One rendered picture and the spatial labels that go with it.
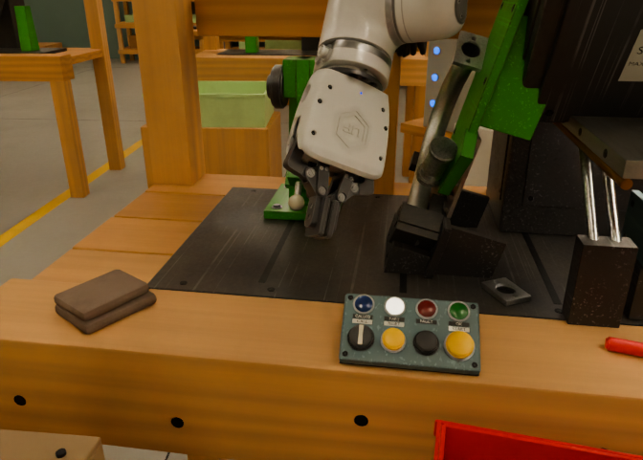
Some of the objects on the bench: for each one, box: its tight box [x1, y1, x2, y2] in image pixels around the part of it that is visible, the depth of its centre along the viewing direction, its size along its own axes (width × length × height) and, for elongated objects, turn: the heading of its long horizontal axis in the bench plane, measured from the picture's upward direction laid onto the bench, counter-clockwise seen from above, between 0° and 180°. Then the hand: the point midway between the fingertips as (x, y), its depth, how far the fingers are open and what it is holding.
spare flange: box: [481, 277, 531, 306], centre depth 75 cm, size 6×4×1 cm
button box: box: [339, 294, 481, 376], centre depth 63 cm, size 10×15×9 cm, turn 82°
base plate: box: [147, 187, 643, 326], centre depth 89 cm, size 42×110×2 cm, turn 82°
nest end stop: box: [388, 222, 439, 252], centre depth 79 cm, size 4×7×6 cm, turn 82°
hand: (321, 219), depth 58 cm, fingers closed
